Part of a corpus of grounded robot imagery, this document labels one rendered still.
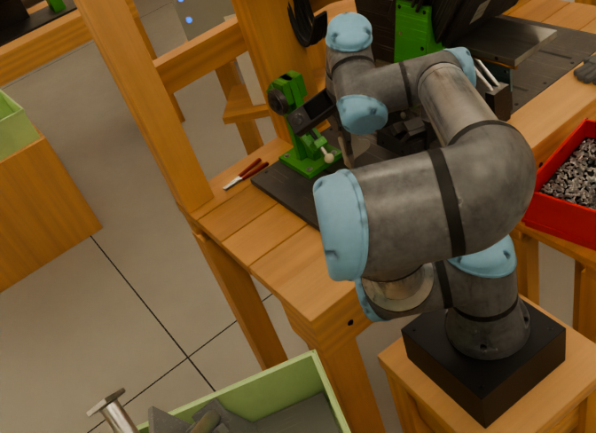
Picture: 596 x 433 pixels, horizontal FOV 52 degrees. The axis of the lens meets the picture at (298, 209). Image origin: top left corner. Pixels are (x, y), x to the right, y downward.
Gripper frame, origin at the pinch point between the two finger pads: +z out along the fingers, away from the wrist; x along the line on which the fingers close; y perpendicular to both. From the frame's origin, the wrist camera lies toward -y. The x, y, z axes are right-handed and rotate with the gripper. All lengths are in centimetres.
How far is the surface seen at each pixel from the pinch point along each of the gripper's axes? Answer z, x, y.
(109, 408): -17, -35, -57
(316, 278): 21.7, -19.0, -13.3
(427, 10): 1.2, 23.4, 38.0
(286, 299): 21.3, -20.6, -21.8
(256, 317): 93, -1, -27
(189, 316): 151, 28, -52
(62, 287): 181, 81, -106
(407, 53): 13.8, 22.3, 34.0
